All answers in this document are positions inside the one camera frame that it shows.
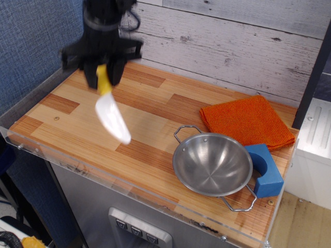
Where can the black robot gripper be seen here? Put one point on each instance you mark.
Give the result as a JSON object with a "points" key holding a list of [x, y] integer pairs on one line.
{"points": [[101, 42]]}

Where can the yellow handled white toy knife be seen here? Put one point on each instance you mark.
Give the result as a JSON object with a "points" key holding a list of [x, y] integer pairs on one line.
{"points": [[107, 110]]}

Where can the stainless toy cabinet front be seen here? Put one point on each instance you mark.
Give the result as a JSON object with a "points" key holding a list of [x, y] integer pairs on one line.
{"points": [[90, 202]]}

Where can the orange folded cloth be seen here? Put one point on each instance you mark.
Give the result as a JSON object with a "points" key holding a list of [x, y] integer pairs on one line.
{"points": [[250, 121]]}

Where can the grey button control panel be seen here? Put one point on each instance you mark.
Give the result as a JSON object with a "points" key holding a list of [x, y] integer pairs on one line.
{"points": [[121, 221]]}

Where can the yellow black object bottom left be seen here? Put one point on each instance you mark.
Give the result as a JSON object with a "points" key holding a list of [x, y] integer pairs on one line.
{"points": [[9, 239]]}

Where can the blue wooden arch block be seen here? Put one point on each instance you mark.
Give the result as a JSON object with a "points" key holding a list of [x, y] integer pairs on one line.
{"points": [[270, 182]]}

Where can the white grooved side unit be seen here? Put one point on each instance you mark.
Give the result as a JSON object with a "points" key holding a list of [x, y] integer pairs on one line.
{"points": [[309, 174]]}

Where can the clear acrylic guard rail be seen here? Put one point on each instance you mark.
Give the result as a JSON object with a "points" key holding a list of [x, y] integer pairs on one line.
{"points": [[58, 123]]}

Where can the stainless steel two-handled bowl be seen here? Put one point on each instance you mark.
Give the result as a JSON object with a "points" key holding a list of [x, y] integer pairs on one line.
{"points": [[213, 165]]}

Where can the dark grey right post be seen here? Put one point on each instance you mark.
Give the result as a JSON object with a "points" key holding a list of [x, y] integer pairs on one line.
{"points": [[313, 81]]}

